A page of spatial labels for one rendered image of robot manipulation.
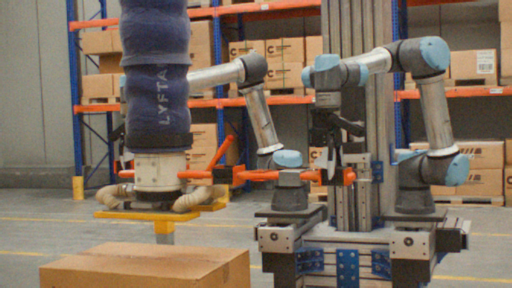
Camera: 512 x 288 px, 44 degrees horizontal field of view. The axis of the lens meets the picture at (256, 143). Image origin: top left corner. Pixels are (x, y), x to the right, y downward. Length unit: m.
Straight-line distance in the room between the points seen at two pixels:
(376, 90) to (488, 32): 7.82
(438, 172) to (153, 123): 1.00
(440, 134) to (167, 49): 0.98
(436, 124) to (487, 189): 6.78
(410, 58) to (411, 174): 0.44
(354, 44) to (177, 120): 0.90
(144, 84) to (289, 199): 0.80
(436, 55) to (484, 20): 8.18
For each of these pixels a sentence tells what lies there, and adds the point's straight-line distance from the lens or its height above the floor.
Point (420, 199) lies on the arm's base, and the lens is 2.39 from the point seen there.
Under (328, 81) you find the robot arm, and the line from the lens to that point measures 1.84.
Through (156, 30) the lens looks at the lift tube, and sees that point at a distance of 2.01.
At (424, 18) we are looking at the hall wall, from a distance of 10.43.
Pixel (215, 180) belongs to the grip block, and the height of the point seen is 1.23.
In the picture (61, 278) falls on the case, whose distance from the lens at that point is 2.21.
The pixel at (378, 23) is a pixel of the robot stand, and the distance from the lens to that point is 2.59.
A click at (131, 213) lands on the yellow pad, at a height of 1.13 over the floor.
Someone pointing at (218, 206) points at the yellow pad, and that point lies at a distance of 2.12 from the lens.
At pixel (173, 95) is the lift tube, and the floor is 1.50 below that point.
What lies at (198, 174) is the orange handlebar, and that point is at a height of 1.24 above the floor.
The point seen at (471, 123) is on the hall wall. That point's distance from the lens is 10.31.
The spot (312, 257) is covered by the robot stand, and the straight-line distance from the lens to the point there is 2.49.
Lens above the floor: 1.45
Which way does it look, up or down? 3 degrees down
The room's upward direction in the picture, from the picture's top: 2 degrees counter-clockwise
